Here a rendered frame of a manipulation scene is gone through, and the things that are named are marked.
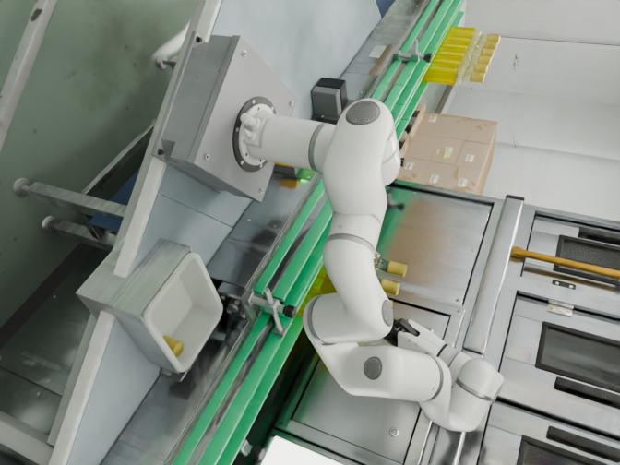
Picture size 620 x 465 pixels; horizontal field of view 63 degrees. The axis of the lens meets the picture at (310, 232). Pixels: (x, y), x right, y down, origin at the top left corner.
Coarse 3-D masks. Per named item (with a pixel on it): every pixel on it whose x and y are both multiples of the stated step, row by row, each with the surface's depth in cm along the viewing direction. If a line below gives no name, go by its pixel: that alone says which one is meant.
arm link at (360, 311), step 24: (336, 240) 82; (360, 240) 82; (336, 264) 79; (360, 264) 79; (336, 288) 79; (360, 288) 77; (312, 312) 86; (336, 312) 81; (360, 312) 76; (384, 312) 78; (336, 336) 83; (360, 336) 79; (384, 336) 79
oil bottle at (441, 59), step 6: (432, 60) 191; (438, 60) 191; (444, 60) 190; (450, 60) 189; (456, 60) 189; (462, 60) 188; (462, 66) 187; (468, 66) 188; (474, 66) 187; (480, 66) 186; (486, 66) 186; (480, 72) 187; (486, 72) 187
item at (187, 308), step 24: (192, 264) 103; (168, 288) 94; (192, 288) 111; (144, 312) 93; (168, 312) 108; (192, 312) 115; (216, 312) 114; (168, 336) 110; (192, 336) 111; (192, 360) 108
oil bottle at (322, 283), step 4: (316, 276) 130; (320, 276) 130; (324, 276) 130; (316, 280) 129; (320, 280) 129; (324, 280) 129; (328, 280) 129; (316, 284) 128; (320, 284) 128; (324, 284) 128; (328, 284) 128; (332, 284) 128; (312, 288) 128; (316, 288) 128; (320, 288) 128; (324, 288) 127; (328, 288) 127; (332, 288) 127; (324, 292) 127; (328, 292) 126; (332, 292) 126
